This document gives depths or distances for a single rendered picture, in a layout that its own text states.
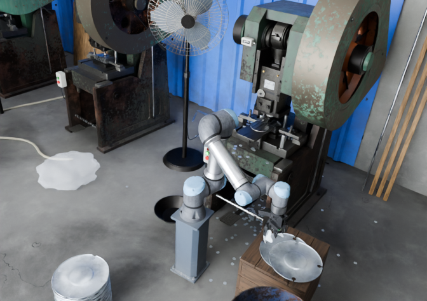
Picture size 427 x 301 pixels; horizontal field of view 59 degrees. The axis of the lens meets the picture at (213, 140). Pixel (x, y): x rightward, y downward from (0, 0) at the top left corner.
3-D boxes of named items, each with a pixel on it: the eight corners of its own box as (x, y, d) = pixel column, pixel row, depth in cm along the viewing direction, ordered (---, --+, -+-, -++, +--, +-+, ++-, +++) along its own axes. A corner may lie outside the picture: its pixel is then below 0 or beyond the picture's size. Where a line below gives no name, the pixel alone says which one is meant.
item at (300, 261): (322, 288, 193) (322, 287, 192) (265, 274, 198) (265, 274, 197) (322, 247, 217) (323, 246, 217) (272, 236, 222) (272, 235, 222)
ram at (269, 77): (272, 115, 239) (279, 70, 224) (251, 108, 246) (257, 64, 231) (285, 107, 251) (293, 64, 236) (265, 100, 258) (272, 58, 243)
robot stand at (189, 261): (194, 284, 233) (197, 229, 210) (169, 270, 241) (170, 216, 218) (210, 264, 247) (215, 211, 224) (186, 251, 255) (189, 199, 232)
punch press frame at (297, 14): (265, 223, 260) (300, 25, 192) (215, 197, 282) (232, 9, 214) (315, 174, 315) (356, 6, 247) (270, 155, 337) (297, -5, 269)
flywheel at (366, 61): (366, -4, 159) (410, -15, 210) (321, -12, 169) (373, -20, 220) (328, 145, 194) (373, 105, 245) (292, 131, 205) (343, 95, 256)
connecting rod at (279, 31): (277, 82, 230) (286, 25, 213) (260, 77, 237) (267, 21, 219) (293, 74, 245) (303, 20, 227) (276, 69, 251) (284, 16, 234)
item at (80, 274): (92, 305, 189) (92, 304, 189) (40, 291, 194) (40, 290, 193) (118, 261, 213) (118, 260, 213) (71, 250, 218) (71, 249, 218)
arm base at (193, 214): (196, 226, 212) (197, 213, 207) (174, 215, 219) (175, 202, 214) (210, 211, 224) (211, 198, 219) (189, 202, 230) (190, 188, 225)
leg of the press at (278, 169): (271, 254, 258) (293, 140, 212) (256, 246, 264) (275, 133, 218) (326, 192, 322) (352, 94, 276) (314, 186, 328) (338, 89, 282)
